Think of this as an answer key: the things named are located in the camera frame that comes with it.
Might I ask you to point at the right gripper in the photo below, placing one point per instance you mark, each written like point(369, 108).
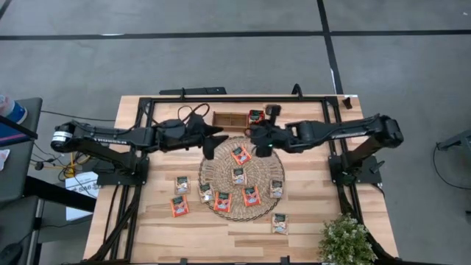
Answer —
point(268, 136)

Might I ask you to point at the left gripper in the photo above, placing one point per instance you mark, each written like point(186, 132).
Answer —
point(180, 134)

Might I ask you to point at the red tea packet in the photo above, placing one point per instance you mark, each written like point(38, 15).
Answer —
point(255, 117)

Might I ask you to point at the orange tea packet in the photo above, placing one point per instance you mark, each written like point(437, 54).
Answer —
point(179, 206)
point(222, 201)
point(241, 155)
point(251, 196)

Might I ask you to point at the beige tea packet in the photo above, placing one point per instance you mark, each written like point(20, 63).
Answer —
point(279, 223)
point(238, 176)
point(182, 185)
point(276, 188)
point(205, 192)

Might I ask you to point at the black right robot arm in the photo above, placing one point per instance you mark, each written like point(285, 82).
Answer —
point(342, 132)

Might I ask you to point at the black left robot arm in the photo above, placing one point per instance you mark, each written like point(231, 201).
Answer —
point(110, 138)

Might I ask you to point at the wooden organizer box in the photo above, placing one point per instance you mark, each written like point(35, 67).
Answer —
point(228, 120)

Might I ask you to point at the round woven placemat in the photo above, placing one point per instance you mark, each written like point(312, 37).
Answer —
point(224, 162)

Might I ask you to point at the small black clamp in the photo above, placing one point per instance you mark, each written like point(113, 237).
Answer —
point(347, 103)

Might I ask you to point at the small potted green plant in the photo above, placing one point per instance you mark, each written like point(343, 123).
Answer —
point(346, 243)

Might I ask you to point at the white printed paper sheet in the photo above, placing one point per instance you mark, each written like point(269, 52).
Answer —
point(82, 186)

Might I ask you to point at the black beam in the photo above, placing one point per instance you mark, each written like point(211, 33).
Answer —
point(55, 193)

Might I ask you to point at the black floor stand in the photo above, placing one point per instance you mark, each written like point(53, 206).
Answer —
point(456, 141)

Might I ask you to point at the black rod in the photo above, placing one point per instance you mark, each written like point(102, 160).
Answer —
point(18, 127)

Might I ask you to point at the grey desk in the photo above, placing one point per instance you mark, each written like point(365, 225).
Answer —
point(18, 173)

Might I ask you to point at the white blue bottle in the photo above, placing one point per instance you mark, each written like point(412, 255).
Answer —
point(13, 110)

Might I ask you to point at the blue folder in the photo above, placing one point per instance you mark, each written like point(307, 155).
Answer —
point(11, 134)

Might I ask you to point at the white cloth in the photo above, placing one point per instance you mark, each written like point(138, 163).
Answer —
point(3, 158)

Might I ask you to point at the black computer mouse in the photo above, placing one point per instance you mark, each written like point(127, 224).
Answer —
point(9, 255)

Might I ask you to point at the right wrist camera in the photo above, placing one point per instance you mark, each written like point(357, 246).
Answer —
point(273, 110)

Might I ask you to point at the black aluminium table frame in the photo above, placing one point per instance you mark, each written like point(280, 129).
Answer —
point(239, 99)

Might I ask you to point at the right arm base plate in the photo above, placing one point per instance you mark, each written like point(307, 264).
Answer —
point(371, 176)

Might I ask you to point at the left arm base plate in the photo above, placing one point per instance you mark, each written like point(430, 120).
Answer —
point(110, 180)

